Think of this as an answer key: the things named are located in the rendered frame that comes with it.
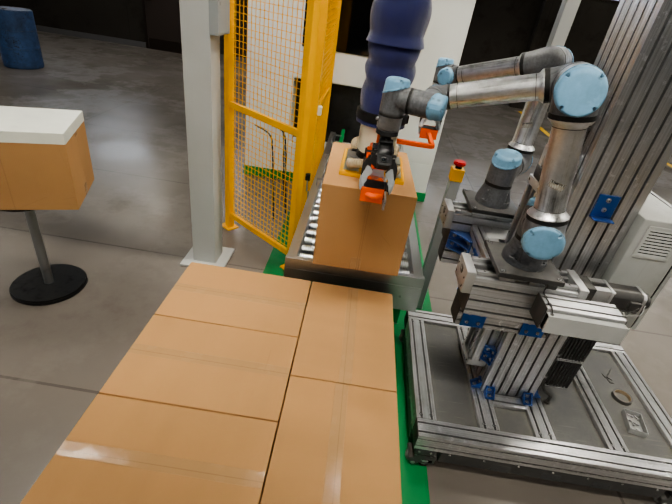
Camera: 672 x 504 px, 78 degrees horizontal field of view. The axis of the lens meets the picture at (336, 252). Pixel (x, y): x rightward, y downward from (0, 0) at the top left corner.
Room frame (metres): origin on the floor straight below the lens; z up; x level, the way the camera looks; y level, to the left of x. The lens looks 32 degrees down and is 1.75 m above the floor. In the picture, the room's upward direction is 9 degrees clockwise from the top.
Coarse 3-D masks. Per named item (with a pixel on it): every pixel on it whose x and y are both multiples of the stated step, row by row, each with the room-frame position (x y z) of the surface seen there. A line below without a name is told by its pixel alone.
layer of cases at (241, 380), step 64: (192, 320) 1.26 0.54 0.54; (256, 320) 1.32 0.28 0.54; (320, 320) 1.38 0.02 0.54; (384, 320) 1.45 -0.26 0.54; (128, 384) 0.91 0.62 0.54; (192, 384) 0.95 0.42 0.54; (256, 384) 0.99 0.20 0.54; (320, 384) 1.04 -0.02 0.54; (384, 384) 1.08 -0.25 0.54; (64, 448) 0.67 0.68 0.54; (128, 448) 0.70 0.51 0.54; (192, 448) 0.73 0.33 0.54; (256, 448) 0.76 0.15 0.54; (320, 448) 0.79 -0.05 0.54; (384, 448) 0.82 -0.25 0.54
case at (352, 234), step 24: (336, 144) 2.17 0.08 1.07; (336, 168) 1.81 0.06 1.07; (408, 168) 1.97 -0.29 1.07; (336, 192) 1.62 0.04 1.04; (360, 192) 1.62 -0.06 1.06; (408, 192) 1.66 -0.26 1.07; (336, 216) 1.61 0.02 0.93; (360, 216) 1.62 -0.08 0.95; (384, 216) 1.62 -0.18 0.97; (408, 216) 1.62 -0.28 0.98; (336, 240) 1.61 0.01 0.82; (360, 240) 1.62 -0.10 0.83; (384, 240) 1.62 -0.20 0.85; (336, 264) 1.61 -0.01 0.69; (360, 264) 1.62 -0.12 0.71; (384, 264) 1.62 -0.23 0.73
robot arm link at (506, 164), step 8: (496, 152) 1.80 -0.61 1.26; (504, 152) 1.80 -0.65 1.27; (512, 152) 1.81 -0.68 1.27; (496, 160) 1.77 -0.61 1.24; (504, 160) 1.74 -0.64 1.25; (512, 160) 1.75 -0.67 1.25; (520, 160) 1.75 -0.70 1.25; (496, 168) 1.75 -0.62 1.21; (504, 168) 1.74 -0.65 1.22; (512, 168) 1.73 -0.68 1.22; (520, 168) 1.79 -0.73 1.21; (488, 176) 1.78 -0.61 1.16; (496, 176) 1.75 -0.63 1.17; (504, 176) 1.74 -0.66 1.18; (512, 176) 1.74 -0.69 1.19; (496, 184) 1.74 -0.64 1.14; (504, 184) 1.74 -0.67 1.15; (512, 184) 1.76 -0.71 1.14
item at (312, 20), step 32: (256, 0) 2.82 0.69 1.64; (288, 0) 2.65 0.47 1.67; (320, 0) 2.52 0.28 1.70; (224, 64) 2.97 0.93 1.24; (224, 96) 2.98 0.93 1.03; (256, 128) 2.80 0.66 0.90; (288, 128) 2.57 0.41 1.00; (288, 192) 2.57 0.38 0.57; (224, 224) 2.99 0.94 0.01; (256, 224) 2.77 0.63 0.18
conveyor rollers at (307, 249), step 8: (320, 192) 2.75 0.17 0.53; (312, 216) 2.32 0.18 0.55; (312, 224) 2.23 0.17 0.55; (312, 232) 2.13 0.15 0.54; (304, 240) 2.04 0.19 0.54; (312, 240) 2.04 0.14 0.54; (304, 248) 1.95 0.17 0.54; (312, 248) 1.95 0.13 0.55; (304, 256) 1.86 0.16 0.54; (312, 256) 1.87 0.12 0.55; (400, 272) 1.86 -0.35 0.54; (408, 272) 1.86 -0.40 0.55
